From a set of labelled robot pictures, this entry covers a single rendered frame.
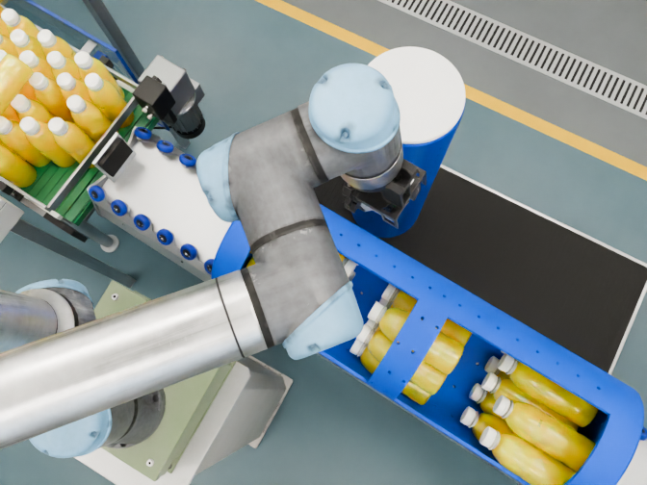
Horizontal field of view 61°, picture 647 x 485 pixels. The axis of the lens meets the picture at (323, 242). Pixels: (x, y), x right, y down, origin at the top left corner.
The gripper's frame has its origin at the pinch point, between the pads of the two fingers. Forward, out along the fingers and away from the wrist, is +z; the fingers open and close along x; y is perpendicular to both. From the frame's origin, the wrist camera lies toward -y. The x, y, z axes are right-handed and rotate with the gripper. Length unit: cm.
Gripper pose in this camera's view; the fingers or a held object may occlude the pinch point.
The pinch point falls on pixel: (372, 196)
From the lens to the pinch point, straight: 81.3
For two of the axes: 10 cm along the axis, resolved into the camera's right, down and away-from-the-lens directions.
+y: 8.2, 5.1, -2.6
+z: 1.9, 1.9, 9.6
